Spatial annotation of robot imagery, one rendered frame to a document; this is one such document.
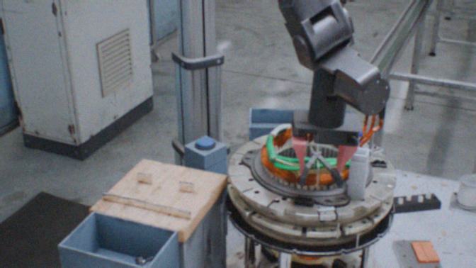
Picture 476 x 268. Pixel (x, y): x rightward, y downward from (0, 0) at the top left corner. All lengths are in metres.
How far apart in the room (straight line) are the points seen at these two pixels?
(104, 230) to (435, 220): 0.88
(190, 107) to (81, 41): 1.85
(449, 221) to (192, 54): 0.78
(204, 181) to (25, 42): 2.34
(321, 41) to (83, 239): 0.54
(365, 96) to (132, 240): 0.50
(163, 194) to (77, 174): 2.26
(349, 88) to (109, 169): 2.63
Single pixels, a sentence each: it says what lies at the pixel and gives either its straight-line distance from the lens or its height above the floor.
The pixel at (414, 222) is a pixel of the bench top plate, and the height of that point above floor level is 0.78.
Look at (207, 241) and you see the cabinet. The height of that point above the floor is 0.96.
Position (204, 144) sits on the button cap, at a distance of 1.33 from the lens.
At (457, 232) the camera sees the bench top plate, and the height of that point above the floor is 0.78.
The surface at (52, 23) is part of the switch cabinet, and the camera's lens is 3.21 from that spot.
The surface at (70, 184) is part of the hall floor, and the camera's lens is 3.27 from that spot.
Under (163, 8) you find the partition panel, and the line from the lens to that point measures 5.02.
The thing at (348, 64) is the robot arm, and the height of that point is 1.38.
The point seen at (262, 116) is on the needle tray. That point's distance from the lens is 1.46.
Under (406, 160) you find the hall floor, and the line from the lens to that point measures 3.50.
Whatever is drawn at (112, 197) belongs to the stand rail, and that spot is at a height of 1.07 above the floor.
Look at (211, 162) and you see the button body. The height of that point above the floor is 1.01.
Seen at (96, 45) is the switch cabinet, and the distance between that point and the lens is 3.39.
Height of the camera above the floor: 1.67
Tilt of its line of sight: 27 degrees down
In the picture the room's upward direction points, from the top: straight up
